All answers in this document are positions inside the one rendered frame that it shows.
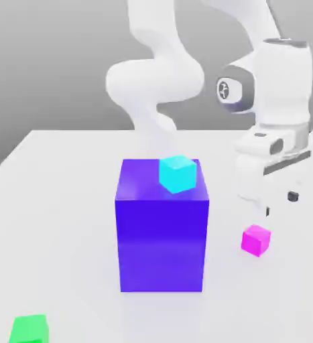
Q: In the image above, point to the small cyan cube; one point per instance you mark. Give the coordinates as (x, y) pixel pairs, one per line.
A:
(176, 175)

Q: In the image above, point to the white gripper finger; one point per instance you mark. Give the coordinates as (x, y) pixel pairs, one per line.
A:
(293, 196)
(264, 211)

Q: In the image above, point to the large purple box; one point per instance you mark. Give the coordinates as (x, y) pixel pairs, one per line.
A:
(161, 241)

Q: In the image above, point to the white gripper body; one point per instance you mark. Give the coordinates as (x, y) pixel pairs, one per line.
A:
(252, 179)

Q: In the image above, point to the small green cube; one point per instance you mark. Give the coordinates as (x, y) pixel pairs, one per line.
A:
(28, 329)

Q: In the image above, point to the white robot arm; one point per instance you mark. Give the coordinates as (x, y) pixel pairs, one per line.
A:
(156, 80)

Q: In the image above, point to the small magenta cube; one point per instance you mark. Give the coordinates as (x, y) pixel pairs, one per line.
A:
(255, 241)

